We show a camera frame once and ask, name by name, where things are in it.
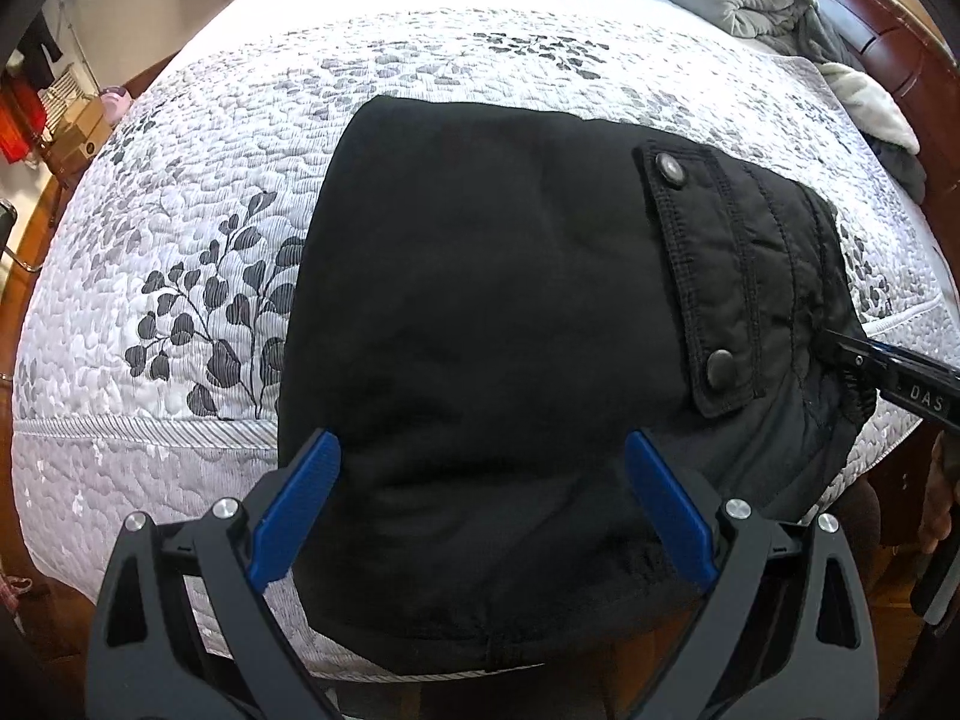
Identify black metal chair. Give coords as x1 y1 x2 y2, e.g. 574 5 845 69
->
0 199 43 275

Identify white patterned quilted mattress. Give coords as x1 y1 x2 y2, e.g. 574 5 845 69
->
11 0 958 596

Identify black hanging garment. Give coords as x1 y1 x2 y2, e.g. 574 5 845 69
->
16 13 64 91

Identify red bag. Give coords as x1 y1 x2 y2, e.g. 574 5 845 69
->
0 70 47 164

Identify grey folded comforter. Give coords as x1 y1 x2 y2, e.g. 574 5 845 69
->
670 0 928 203

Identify dark wooden headboard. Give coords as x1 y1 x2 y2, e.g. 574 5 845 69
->
794 0 960 189

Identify black quilted pants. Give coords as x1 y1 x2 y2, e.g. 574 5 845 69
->
277 96 875 674

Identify cardboard boxes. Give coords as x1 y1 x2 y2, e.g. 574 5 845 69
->
47 98 112 181

